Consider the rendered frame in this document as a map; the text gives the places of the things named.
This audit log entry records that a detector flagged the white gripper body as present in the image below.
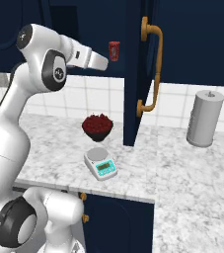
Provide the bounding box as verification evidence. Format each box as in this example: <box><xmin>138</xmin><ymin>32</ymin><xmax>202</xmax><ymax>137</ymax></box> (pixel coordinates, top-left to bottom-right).
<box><xmin>84</xmin><ymin>50</ymin><xmax>110</xmax><ymax>72</ymax></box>

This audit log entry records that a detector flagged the navy cabinet door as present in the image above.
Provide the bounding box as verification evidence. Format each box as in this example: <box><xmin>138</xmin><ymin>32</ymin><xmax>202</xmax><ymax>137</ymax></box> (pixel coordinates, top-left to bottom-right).
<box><xmin>122</xmin><ymin>0</ymin><xmax>162</xmax><ymax>147</ymax></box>

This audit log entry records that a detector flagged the navy upper cabinet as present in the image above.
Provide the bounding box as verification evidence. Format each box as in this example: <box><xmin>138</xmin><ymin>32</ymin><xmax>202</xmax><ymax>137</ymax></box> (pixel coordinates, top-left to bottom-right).
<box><xmin>0</xmin><ymin>0</ymin><xmax>127</xmax><ymax>79</ymax></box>
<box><xmin>153</xmin><ymin>0</ymin><xmax>224</xmax><ymax>88</ymax></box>

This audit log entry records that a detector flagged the white digital scale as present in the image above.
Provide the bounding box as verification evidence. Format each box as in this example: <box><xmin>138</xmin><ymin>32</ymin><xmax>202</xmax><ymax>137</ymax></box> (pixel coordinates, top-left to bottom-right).
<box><xmin>83</xmin><ymin>146</ymin><xmax>118</xmax><ymax>182</ymax></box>

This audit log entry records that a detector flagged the navy base cabinet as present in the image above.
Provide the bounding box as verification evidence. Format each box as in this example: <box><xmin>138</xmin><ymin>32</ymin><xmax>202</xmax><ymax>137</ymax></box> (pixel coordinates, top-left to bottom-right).
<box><xmin>78</xmin><ymin>192</ymin><xmax>156</xmax><ymax>253</ymax></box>

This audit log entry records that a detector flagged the bowl of red berries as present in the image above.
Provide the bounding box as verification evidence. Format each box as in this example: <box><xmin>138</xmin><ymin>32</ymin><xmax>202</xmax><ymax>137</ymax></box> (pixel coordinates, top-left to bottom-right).
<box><xmin>81</xmin><ymin>113</ymin><xmax>114</xmax><ymax>143</ymax></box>

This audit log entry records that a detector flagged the grey paper towel roll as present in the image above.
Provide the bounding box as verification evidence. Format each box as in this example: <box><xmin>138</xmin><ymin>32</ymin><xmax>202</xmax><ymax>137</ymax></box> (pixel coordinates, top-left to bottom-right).
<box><xmin>186</xmin><ymin>89</ymin><xmax>224</xmax><ymax>148</ymax></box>

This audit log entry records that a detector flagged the brass cabinet door handle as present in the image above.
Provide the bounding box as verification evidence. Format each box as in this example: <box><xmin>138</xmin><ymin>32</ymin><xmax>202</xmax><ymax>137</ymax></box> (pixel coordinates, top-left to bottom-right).
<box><xmin>135</xmin><ymin>16</ymin><xmax>164</xmax><ymax>119</ymax></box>

